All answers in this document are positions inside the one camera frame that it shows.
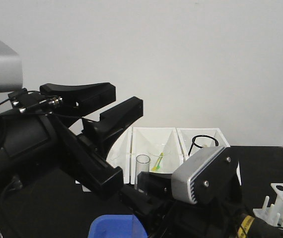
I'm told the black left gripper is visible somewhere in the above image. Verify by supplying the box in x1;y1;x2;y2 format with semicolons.
0;82;123;204

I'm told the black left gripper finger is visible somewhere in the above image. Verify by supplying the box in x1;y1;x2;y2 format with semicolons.
82;97;143;159

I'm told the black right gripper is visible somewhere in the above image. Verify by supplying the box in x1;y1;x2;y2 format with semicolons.
120;173;242;238

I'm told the clear glass test tube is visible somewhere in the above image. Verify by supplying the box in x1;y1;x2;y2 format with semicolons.
132;154;150;238

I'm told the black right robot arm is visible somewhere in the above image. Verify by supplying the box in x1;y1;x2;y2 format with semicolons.
119;172;283;238

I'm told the white left storage bin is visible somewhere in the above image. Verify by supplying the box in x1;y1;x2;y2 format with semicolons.
75;127;134;193

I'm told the white storage bin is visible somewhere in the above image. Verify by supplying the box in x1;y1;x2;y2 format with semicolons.
176;128;230;162
75;127;134;193
130;127;184;184

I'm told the clear beaker in middle bin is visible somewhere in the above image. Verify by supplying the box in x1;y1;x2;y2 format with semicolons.
147;145;166;173

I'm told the white middle storage bin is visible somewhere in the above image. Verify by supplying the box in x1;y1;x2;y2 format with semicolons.
130;127;184;184

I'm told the blue plastic tray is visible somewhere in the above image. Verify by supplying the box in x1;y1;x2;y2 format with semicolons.
88;215;148;238

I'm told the white right storage bin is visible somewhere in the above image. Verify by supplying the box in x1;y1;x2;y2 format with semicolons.
176;128;230;162

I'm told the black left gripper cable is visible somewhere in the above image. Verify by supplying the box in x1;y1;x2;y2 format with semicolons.
0;96;87;159

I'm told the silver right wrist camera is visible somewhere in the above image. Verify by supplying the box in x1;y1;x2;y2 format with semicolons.
171;145;243;205

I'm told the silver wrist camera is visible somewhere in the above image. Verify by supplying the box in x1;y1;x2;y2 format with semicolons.
0;33;23;102
171;145;243;205

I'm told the black wire tripod stand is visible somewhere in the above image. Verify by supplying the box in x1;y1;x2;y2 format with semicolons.
188;134;219;156

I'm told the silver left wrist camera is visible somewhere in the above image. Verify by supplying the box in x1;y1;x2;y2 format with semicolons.
0;33;23;102

